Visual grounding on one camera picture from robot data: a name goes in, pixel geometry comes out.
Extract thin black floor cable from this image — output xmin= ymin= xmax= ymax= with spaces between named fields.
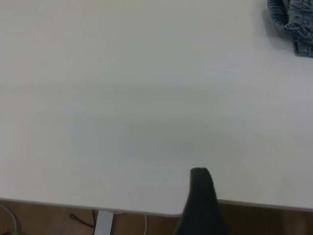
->
xmin=69 ymin=210 xmax=97 ymax=228

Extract pale curved floor cable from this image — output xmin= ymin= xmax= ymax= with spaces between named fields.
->
xmin=0 ymin=204 xmax=22 ymax=235

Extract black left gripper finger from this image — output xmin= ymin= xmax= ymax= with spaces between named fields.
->
xmin=174 ymin=167 xmax=233 ymax=235

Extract blue faded denim pants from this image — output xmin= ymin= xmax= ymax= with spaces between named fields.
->
xmin=266 ymin=0 xmax=313 ymax=59

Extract white table leg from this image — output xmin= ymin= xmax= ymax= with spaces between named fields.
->
xmin=94 ymin=210 xmax=114 ymax=235

